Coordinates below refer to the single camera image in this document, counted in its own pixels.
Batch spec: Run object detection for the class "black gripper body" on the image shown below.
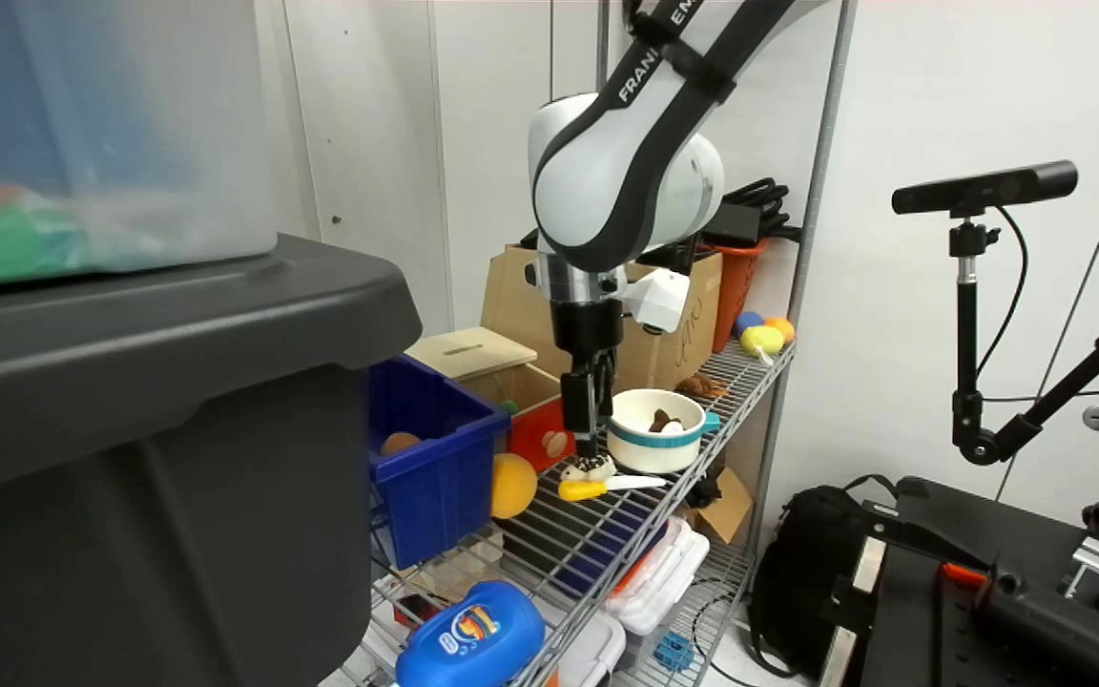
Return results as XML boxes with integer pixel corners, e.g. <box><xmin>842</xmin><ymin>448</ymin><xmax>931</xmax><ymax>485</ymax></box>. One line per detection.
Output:
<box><xmin>553</xmin><ymin>303</ymin><xmax>622</xmax><ymax>375</ymax></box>

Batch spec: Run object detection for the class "small white spotted toy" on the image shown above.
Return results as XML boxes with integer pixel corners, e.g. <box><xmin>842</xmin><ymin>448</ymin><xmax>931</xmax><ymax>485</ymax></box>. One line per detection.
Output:
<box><xmin>576</xmin><ymin>456</ymin><xmax>614</xmax><ymax>476</ymax></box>

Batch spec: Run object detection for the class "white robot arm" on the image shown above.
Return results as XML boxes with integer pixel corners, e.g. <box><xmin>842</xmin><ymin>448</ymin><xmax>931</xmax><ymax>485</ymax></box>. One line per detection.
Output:
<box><xmin>526</xmin><ymin>0</ymin><xmax>796</xmax><ymax>457</ymax></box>

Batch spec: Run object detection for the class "wooden box red drawer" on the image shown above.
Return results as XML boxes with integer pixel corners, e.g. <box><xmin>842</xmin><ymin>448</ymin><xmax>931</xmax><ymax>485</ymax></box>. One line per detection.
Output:
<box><xmin>408</xmin><ymin>327</ymin><xmax>572</xmax><ymax>475</ymax></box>

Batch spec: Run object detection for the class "brown monkey plush toy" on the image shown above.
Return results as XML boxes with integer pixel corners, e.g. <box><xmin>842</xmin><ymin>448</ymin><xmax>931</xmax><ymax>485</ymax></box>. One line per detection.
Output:
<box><xmin>647</xmin><ymin>408</ymin><xmax>685</xmax><ymax>437</ymax></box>

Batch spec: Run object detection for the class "large cardboard box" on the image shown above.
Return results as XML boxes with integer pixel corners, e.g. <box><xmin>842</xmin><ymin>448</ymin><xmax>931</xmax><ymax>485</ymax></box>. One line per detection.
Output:
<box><xmin>475</xmin><ymin>241</ymin><xmax>723</xmax><ymax>399</ymax></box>

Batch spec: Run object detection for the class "yellow ball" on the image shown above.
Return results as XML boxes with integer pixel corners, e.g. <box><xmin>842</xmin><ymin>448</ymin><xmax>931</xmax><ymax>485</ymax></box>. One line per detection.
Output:
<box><xmin>491</xmin><ymin>456</ymin><xmax>536</xmax><ymax>518</ymax></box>

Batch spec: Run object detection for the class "blue plastic bin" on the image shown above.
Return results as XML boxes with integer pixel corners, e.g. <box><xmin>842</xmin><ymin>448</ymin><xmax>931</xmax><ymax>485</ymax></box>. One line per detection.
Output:
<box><xmin>365</xmin><ymin>361</ymin><xmax>508</xmax><ymax>568</ymax></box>

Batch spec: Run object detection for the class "orange red bin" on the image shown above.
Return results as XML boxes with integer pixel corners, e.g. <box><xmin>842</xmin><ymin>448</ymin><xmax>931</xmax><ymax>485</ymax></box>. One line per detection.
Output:
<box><xmin>715</xmin><ymin>245</ymin><xmax>762</xmax><ymax>349</ymax></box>

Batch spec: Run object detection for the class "orange ball in bin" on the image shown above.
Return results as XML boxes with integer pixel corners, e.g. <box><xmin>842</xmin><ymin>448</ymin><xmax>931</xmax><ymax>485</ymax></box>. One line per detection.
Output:
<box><xmin>379</xmin><ymin>433</ymin><xmax>422</xmax><ymax>457</ymax></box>

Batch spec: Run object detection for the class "black parts pile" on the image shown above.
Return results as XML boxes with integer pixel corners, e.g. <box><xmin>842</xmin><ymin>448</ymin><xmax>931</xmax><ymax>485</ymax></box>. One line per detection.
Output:
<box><xmin>703</xmin><ymin>176</ymin><xmax>802</xmax><ymax>245</ymax></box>

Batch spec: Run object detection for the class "white plastic container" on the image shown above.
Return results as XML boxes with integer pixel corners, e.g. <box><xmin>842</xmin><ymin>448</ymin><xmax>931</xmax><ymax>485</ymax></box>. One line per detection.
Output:
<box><xmin>606</xmin><ymin>518</ymin><xmax>708</xmax><ymax>638</ymax></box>

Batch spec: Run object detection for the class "small blue spool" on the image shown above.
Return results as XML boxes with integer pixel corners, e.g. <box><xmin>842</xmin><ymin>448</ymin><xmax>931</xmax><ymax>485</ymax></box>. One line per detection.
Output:
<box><xmin>651</xmin><ymin>630</ymin><xmax>693</xmax><ymax>671</ymax></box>

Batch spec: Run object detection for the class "black backpack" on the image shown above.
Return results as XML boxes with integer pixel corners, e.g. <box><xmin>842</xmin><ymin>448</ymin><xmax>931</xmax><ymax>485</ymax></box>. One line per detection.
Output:
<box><xmin>748</xmin><ymin>485</ymin><xmax>895</xmax><ymax>687</ymax></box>

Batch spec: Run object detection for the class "black table with clamps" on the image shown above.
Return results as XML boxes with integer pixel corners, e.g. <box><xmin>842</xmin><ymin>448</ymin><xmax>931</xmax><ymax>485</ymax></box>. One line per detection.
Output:
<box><xmin>856</xmin><ymin>476</ymin><xmax>1099</xmax><ymax>687</ymax></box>

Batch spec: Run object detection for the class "dark grey storage tote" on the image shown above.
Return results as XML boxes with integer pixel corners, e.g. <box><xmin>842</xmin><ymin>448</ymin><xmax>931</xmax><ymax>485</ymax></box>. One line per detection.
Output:
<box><xmin>0</xmin><ymin>236</ymin><xmax>421</xmax><ymax>687</ymax></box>

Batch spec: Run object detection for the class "clear plastic storage bin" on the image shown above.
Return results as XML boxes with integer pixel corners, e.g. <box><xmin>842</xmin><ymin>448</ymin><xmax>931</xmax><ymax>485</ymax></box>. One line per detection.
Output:
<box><xmin>0</xmin><ymin>0</ymin><xmax>279</xmax><ymax>284</ymax></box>

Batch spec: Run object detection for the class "white bowl teal handle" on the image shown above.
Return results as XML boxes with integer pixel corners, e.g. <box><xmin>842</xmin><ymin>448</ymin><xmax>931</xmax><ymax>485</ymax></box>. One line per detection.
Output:
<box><xmin>606</xmin><ymin>389</ymin><xmax>720</xmax><ymax>475</ymax></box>

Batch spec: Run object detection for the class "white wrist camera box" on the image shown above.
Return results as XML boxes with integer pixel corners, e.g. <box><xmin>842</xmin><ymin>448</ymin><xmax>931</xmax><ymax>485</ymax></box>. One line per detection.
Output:
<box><xmin>624</xmin><ymin>268</ymin><xmax>689</xmax><ymax>331</ymax></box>

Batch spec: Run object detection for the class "toy knife yellow handle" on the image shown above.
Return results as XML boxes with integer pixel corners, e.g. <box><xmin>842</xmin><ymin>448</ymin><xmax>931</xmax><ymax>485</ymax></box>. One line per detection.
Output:
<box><xmin>557</xmin><ymin>475</ymin><xmax>666</xmax><ymax>506</ymax></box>

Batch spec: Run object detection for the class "wire metal shelf rack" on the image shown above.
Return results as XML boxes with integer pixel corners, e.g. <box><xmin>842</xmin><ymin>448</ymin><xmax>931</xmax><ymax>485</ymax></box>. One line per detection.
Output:
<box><xmin>315</xmin><ymin>0</ymin><xmax>863</xmax><ymax>687</ymax></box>

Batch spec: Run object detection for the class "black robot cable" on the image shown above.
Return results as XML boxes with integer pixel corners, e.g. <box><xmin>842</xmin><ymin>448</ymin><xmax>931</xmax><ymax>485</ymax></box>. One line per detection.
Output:
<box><xmin>622</xmin><ymin>0</ymin><xmax>754</xmax><ymax>109</ymax></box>

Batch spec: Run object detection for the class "black camera on stand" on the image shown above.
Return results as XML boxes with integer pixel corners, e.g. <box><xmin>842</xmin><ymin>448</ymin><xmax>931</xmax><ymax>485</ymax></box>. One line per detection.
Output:
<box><xmin>890</xmin><ymin>162</ymin><xmax>1099</xmax><ymax>466</ymax></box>

